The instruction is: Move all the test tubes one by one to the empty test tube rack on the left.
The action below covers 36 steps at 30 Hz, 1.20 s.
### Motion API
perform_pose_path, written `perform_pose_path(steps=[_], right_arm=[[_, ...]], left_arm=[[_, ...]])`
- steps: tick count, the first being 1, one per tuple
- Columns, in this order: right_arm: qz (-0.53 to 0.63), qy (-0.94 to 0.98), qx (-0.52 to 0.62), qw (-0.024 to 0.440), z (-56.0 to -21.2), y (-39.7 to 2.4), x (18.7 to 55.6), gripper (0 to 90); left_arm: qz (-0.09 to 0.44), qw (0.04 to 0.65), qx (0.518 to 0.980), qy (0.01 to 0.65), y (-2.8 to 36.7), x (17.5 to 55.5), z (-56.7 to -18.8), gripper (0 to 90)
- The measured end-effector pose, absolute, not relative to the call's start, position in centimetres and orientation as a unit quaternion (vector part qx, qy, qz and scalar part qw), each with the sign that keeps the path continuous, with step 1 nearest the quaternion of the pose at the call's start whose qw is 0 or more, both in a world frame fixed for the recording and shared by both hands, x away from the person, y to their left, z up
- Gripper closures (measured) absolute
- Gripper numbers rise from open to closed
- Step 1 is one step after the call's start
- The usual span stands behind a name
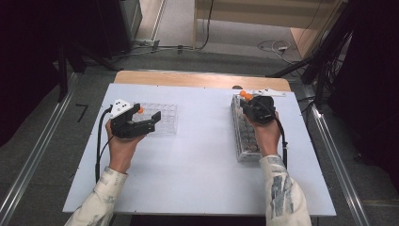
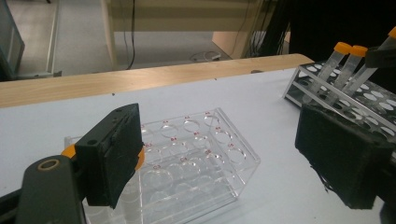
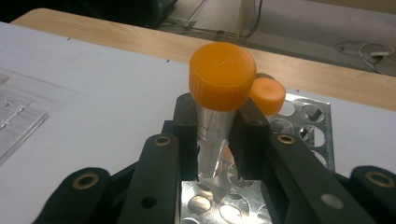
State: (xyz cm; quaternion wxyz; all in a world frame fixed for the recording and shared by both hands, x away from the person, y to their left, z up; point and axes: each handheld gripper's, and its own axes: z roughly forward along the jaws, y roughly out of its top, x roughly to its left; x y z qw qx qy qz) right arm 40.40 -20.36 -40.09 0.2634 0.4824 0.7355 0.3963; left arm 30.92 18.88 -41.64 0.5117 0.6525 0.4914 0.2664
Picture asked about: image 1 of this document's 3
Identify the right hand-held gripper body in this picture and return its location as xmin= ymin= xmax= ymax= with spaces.
xmin=239 ymin=88 xmax=287 ymax=125

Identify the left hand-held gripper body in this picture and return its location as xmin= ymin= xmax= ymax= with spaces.
xmin=109 ymin=99 xmax=146 ymax=140

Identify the clear acrylic tube rack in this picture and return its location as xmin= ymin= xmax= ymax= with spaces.
xmin=133 ymin=102 xmax=179 ymax=137

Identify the metal test tube rack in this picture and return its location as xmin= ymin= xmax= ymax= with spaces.
xmin=231 ymin=93 xmax=264 ymax=163

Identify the person's right hand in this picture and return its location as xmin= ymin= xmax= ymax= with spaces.
xmin=244 ymin=111 xmax=282 ymax=158

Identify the person's left hand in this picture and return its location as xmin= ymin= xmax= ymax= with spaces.
xmin=105 ymin=119 xmax=148 ymax=174

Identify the grey power strip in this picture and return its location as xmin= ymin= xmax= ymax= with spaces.
xmin=134 ymin=39 xmax=162 ymax=50

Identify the black metal stand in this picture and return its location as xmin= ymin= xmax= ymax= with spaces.
xmin=56 ymin=41 xmax=70 ymax=104

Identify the black cabinet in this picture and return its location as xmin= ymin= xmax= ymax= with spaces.
xmin=95 ymin=0 xmax=143 ymax=60

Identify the light wooden shelf unit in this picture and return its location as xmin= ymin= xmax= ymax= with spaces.
xmin=192 ymin=0 xmax=349 ymax=59

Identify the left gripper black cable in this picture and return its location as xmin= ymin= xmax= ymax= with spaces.
xmin=94 ymin=106 xmax=113 ymax=185

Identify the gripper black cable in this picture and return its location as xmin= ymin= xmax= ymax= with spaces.
xmin=94 ymin=106 xmax=113 ymax=185
xmin=272 ymin=109 xmax=289 ymax=170

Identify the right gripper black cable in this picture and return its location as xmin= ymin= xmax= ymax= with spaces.
xmin=272 ymin=109 xmax=289 ymax=170

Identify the white coiled cable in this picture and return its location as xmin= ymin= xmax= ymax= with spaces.
xmin=256 ymin=39 xmax=294 ymax=64

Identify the black stand with cables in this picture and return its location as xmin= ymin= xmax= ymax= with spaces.
xmin=265 ymin=0 xmax=357 ymax=106

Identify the aluminium floor rail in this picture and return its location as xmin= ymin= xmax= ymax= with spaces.
xmin=0 ymin=72 xmax=79 ymax=226
xmin=309 ymin=103 xmax=372 ymax=226

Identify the black hanging cable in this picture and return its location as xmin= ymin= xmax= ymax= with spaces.
xmin=195 ymin=0 xmax=216 ymax=52

